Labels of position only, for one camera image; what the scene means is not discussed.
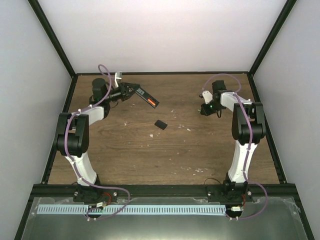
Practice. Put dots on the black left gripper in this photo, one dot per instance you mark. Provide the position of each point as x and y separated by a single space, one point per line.
124 93

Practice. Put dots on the clear plastic front sheet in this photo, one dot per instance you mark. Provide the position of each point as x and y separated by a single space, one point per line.
272 218

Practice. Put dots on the black remote control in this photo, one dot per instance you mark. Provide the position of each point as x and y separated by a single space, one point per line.
145 96

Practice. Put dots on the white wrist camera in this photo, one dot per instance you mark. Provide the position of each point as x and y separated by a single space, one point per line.
117 79
207 96

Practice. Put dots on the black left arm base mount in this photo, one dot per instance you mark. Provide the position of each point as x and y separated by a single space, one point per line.
89 194

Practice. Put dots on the light blue slotted cable duct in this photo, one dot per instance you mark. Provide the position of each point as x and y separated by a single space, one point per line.
78 209

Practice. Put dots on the black aluminium front rail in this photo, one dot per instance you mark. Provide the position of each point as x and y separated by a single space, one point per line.
155 191

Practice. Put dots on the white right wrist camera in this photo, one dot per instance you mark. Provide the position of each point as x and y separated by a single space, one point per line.
207 96

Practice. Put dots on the orange battery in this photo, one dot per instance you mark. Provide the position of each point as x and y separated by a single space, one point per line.
152 102

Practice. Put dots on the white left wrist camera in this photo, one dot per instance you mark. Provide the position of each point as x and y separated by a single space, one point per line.
117 79

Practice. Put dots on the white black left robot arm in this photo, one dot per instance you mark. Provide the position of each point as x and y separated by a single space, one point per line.
72 136

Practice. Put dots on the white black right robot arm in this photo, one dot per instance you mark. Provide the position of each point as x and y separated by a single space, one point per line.
248 125

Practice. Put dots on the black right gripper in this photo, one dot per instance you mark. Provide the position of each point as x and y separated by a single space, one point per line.
206 111

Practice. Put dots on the black battery compartment cover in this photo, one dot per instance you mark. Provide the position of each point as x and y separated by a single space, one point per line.
160 124

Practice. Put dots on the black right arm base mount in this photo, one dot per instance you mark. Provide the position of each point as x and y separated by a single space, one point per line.
227 190

